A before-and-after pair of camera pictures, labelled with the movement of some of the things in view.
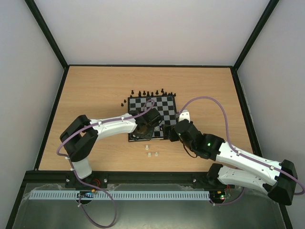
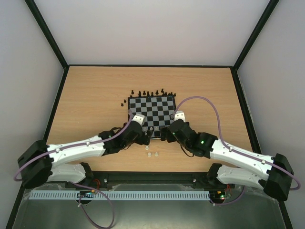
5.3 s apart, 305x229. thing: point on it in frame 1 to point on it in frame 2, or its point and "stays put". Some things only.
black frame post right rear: [266, 13] stays put
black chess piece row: [164, 94] stays put
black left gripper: [149, 135] to [141, 140]
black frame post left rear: [47, 32] stays put
